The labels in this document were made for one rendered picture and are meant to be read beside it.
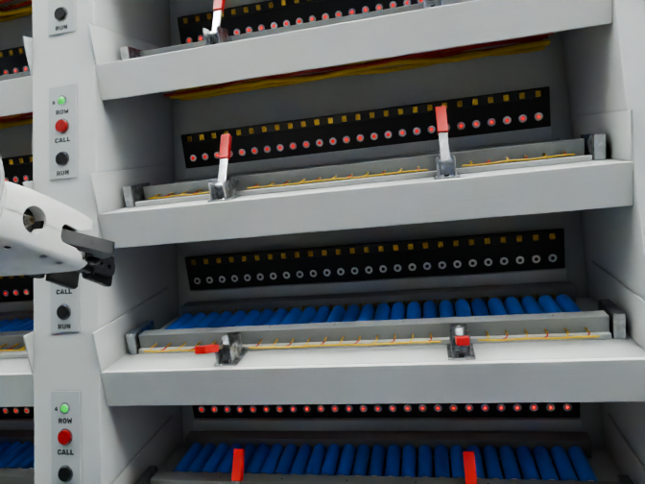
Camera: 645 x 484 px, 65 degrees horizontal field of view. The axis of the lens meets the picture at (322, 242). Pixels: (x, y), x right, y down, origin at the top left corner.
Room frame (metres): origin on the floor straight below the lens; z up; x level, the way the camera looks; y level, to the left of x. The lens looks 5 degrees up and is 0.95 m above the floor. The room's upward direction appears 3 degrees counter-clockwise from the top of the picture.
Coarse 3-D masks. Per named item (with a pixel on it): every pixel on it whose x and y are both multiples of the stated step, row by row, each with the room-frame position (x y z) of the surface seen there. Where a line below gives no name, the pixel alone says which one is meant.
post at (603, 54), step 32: (640, 0) 0.49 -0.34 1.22; (576, 32) 0.63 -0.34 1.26; (608, 32) 0.52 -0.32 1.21; (640, 32) 0.49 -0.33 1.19; (576, 64) 0.64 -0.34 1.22; (608, 64) 0.53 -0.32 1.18; (640, 64) 0.49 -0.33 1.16; (576, 96) 0.65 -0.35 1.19; (608, 96) 0.54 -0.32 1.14; (640, 96) 0.49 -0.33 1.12; (640, 128) 0.49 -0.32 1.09; (640, 160) 0.49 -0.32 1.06; (640, 192) 0.50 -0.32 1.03; (608, 224) 0.59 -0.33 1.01; (640, 224) 0.50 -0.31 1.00; (608, 256) 0.60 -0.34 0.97; (640, 256) 0.51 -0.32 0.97; (640, 288) 0.51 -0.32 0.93; (640, 416) 0.55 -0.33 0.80; (640, 448) 0.56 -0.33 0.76
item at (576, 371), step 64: (128, 320) 0.68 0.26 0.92; (640, 320) 0.52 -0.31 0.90; (128, 384) 0.62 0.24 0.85; (192, 384) 0.60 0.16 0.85; (256, 384) 0.59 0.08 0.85; (320, 384) 0.57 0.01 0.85; (384, 384) 0.56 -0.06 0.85; (448, 384) 0.54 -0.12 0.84; (512, 384) 0.53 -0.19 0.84; (576, 384) 0.52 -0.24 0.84; (640, 384) 0.51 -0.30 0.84
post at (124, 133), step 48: (96, 0) 0.63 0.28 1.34; (144, 0) 0.74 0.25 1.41; (48, 48) 0.64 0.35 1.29; (48, 96) 0.64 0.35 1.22; (96, 96) 0.63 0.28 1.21; (144, 96) 0.74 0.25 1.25; (48, 144) 0.64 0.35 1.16; (96, 144) 0.63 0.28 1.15; (144, 144) 0.73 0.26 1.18; (48, 192) 0.64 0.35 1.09; (48, 288) 0.64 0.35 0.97; (96, 288) 0.63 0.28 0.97; (144, 288) 0.72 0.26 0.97; (48, 336) 0.64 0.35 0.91; (48, 384) 0.64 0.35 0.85; (96, 384) 0.63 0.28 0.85; (48, 432) 0.64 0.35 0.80; (96, 432) 0.63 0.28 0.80; (144, 432) 0.72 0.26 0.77; (48, 480) 0.64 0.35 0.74; (96, 480) 0.63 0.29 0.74
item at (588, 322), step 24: (576, 312) 0.57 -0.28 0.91; (600, 312) 0.56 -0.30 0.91; (144, 336) 0.66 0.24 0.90; (168, 336) 0.66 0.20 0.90; (192, 336) 0.65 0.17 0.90; (216, 336) 0.64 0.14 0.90; (264, 336) 0.63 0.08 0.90; (288, 336) 0.63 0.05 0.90; (312, 336) 0.62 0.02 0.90; (336, 336) 0.61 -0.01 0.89; (360, 336) 0.60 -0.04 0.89; (384, 336) 0.60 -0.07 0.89; (408, 336) 0.60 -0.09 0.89; (432, 336) 0.59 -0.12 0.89; (576, 336) 0.54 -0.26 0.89
